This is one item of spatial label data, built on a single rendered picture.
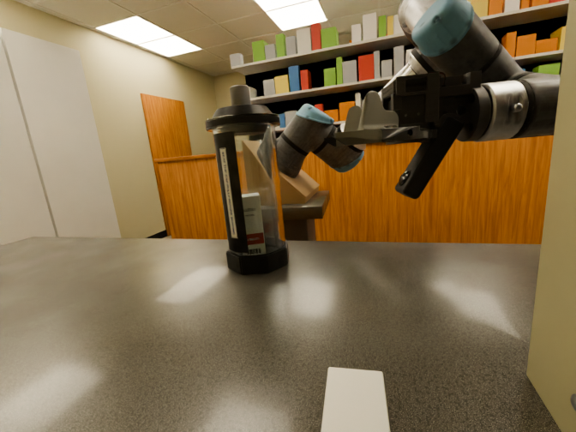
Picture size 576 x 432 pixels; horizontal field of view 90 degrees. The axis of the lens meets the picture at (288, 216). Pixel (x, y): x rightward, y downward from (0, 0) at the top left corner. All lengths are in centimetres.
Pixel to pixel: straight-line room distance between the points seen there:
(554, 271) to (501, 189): 208
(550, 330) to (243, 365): 22
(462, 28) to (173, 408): 54
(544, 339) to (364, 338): 13
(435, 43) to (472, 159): 176
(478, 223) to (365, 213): 74
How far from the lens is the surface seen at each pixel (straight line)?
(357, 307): 34
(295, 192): 95
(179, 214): 287
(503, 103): 46
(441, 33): 52
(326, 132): 99
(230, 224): 43
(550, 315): 25
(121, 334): 38
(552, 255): 24
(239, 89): 45
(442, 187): 223
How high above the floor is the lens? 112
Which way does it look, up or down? 13 degrees down
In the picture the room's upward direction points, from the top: 5 degrees counter-clockwise
